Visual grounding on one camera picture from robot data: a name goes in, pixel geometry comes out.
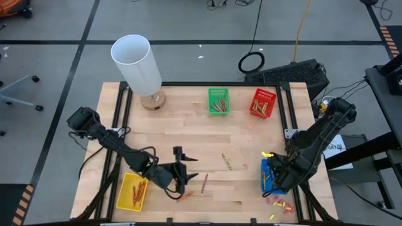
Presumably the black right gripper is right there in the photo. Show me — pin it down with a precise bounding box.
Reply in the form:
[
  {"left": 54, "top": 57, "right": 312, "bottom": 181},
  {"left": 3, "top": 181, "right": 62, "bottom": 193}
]
[{"left": 267, "top": 153, "right": 311, "bottom": 193}]

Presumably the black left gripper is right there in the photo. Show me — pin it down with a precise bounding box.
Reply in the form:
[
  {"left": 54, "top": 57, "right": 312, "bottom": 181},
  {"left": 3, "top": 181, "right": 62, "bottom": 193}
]
[{"left": 147, "top": 155, "right": 200, "bottom": 194}]

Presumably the yellow plastic basket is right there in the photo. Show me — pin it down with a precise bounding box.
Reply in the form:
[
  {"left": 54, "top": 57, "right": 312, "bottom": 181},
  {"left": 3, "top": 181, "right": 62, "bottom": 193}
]
[{"left": 115, "top": 172, "right": 150, "bottom": 213}]

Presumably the red plastic basket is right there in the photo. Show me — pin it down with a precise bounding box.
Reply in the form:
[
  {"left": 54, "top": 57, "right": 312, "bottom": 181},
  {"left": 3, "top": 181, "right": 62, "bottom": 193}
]
[{"left": 249, "top": 88, "right": 278, "bottom": 119}]

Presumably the blue plastic basket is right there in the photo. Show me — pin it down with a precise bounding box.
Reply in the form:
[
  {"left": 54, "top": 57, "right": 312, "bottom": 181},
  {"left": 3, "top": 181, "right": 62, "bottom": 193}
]
[{"left": 261, "top": 158, "right": 287, "bottom": 195}]

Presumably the white paper sheet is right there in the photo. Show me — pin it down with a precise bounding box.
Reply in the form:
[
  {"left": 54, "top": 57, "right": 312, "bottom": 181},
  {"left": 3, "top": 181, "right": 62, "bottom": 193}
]
[{"left": 323, "top": 134, "right": 354, "bottom": 171}]

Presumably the green plastic basket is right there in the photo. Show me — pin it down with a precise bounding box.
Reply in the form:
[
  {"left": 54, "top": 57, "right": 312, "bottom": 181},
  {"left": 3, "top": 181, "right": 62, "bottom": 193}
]
[{"left": 207, "top": 87, "right": 231, "bottom": 116}]

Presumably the black perforated computer case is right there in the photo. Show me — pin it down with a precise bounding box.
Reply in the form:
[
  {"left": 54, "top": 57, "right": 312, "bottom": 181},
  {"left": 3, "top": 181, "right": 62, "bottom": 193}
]
[{"left": 244, "top": 58, "right": 330, "bottom": 101}]

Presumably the white shade wooden base lamp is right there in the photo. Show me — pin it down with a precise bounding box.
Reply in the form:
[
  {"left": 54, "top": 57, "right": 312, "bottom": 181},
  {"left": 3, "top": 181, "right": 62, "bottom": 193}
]
[{"left": 110, "top": 34, "right": 166, "bottom": 111}]

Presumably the black side table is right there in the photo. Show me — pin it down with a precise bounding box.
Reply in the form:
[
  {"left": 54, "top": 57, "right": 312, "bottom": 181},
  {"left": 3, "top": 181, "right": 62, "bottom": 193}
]
[{"left": 325, "top": 53, "right": 402, "bottom": 211}]

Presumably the grey base office chair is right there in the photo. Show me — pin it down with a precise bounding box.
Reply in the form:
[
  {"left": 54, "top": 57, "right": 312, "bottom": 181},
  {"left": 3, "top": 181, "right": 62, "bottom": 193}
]
[{"left": 0, "top": 74, "right": 45, "bottom": 137}]

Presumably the orange office chair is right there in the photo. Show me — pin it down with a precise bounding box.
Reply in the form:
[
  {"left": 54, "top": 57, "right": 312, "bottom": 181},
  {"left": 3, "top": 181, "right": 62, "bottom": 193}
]
[{"left": 0, "top": 0, "right": 33, "bottom": 19}]

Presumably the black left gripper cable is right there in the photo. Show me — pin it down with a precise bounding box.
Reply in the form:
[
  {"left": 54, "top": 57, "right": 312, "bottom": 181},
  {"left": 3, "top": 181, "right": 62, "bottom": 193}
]
[{"left": 163, "top": 185, "right": 186, "bottom": 201}]

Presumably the black power cable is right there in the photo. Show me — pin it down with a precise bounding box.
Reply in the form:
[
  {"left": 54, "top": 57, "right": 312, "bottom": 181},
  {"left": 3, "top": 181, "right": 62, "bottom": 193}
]
[{"left": 78, "top": 146, "right": 106, "bottom": 180}]

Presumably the black coiled cable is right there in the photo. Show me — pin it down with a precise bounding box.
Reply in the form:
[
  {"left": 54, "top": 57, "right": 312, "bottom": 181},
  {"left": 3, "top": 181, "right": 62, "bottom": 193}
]
[{"left": 237, "top": 0, "right": 266, "bottom": 75}]

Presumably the yellow cable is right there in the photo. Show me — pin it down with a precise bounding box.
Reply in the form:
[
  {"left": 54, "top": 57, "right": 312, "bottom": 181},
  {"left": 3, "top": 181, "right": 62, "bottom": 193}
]
[{"left": 292, "top": 0, "right": 312, "bottom": 63}]

